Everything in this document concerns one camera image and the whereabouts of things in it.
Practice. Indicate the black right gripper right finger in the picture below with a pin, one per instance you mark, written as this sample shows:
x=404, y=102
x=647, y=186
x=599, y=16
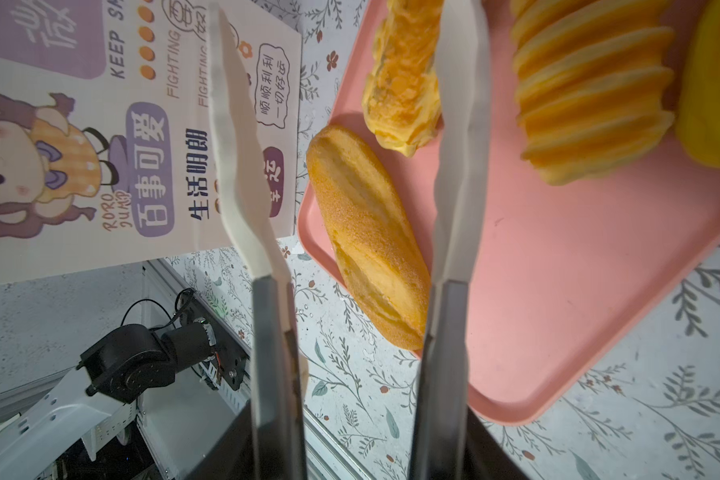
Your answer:
x=484, y=458

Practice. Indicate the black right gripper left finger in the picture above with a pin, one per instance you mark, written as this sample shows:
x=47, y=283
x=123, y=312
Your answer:
x=231, y=458

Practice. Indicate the steel tongs with white tips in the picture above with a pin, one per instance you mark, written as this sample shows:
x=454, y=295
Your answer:
x=462, y=62

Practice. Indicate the white printed paper bag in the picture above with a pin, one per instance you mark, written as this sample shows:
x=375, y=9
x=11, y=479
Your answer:
x=106, y=151

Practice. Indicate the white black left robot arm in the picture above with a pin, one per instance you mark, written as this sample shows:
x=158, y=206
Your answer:
x=111, y=375

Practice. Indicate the sugared oblong bread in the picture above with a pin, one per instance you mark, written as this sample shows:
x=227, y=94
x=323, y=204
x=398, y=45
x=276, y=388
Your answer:
x=401, y=102

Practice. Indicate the ridged spiral bread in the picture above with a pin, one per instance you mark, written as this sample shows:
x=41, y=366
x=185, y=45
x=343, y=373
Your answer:
x=591, y=81

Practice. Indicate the long golden baguette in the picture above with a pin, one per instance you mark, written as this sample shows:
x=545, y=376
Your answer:
x=375, y=248

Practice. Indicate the yellow orange bun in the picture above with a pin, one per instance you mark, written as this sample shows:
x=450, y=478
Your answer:
x=698, y=114

